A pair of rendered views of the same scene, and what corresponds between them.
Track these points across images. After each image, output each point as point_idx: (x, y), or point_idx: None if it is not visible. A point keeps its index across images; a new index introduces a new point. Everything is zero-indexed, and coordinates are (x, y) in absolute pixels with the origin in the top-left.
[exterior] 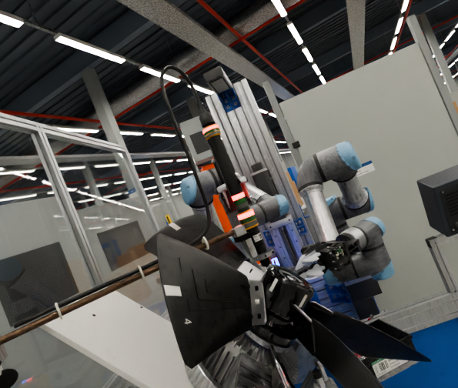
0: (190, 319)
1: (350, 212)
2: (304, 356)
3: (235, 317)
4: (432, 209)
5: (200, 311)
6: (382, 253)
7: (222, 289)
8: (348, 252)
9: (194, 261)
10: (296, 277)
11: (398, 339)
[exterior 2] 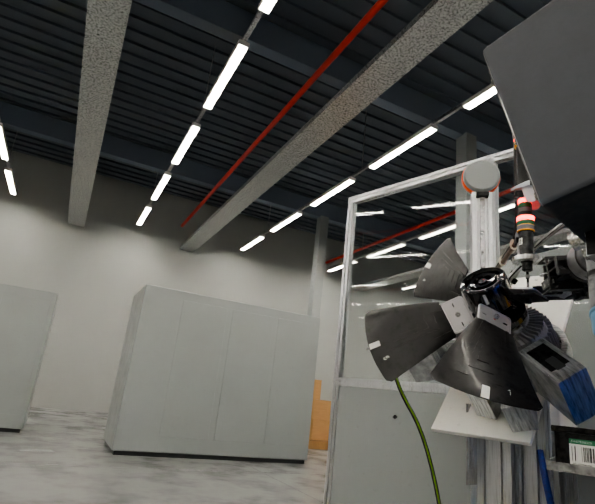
0: (425, 279)
1: None
2: (536, 374)
3: (448, 290)
4: None
5: (432, 278)
6: (588, 288)
7: (446, 272)
8: (547, 272)
9: (446, 254)
10: (491, 282)
11: None
